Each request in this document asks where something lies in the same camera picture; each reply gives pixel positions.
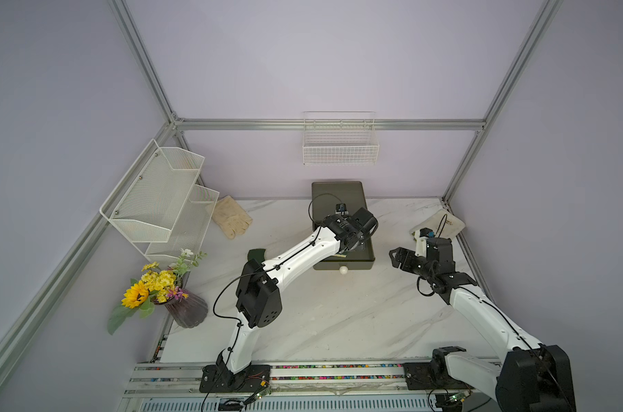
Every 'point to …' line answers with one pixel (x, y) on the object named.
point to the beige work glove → (230, 217)
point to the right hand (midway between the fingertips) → (400, 258)
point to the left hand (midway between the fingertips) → (343, 243)
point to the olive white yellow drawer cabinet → (326, 195)
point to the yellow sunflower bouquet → (154, 287)
